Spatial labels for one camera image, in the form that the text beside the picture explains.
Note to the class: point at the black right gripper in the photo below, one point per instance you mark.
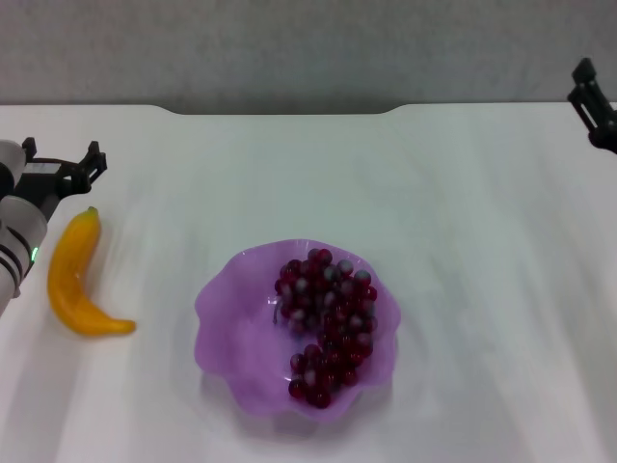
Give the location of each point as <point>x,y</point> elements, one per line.
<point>607,135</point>

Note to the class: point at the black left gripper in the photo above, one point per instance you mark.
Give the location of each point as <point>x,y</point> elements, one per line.
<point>41,185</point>

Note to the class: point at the yellow plastic banana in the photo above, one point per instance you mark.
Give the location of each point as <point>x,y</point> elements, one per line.
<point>72,260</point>

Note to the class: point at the dark red grape bunch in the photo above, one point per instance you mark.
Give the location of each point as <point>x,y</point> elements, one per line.
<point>337,313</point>

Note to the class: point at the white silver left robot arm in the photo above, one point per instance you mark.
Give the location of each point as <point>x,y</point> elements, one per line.
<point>17,236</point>

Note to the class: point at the purple wavy plastic bowl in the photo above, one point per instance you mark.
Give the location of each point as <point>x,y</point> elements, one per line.
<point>241,328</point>

